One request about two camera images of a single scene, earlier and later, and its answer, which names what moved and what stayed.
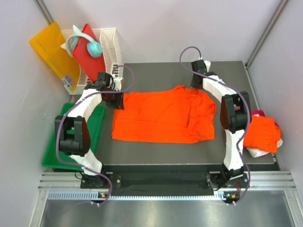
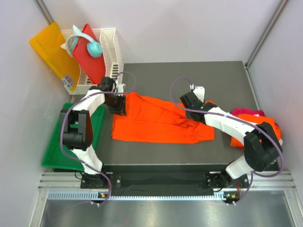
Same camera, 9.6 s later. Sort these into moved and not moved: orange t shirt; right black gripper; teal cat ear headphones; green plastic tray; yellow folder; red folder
Moved: right black gripper; orange t shirt
Not moved: yellow folder; red folder; green plastic tray; teal cat ear headphones
